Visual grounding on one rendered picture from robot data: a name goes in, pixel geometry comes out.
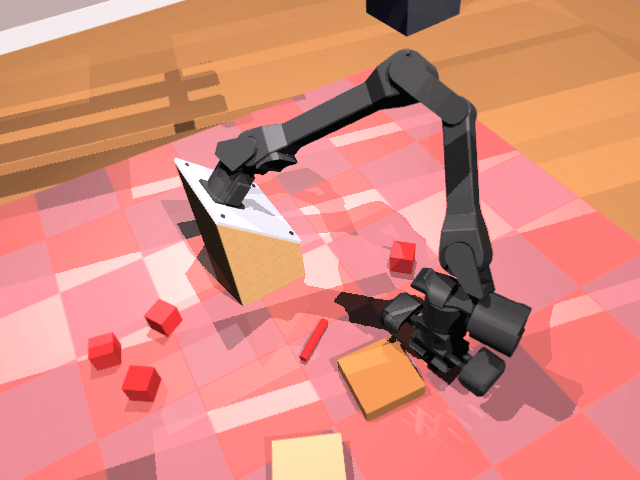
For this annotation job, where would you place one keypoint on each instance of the red cube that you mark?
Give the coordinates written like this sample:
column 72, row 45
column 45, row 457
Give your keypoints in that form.
column 141, row 384
column 402, row 257
column 163, row 317
column 104, row 351

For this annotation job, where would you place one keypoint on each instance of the red cylinder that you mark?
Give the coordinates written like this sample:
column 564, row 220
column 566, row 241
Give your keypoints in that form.
column 313, row 340

